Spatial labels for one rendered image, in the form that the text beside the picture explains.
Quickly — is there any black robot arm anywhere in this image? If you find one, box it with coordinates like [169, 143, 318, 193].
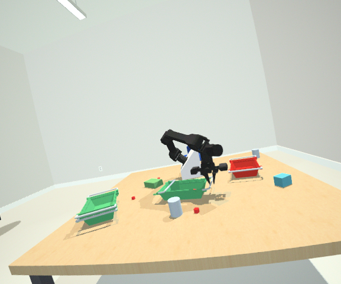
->
[160, 129, 223, 175]

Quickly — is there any light green rectangular block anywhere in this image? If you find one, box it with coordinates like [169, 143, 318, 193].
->
[144, 179, 163, 189]

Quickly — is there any grey cylinder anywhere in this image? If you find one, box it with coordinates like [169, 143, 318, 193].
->
[168, 196, 183, 217]
[252, 149, 260, 158]

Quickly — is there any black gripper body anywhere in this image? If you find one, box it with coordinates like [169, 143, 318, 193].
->
[190, 156, 228, 175]

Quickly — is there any small blue block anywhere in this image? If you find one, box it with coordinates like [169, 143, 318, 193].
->
[273, 173, 292, 187]

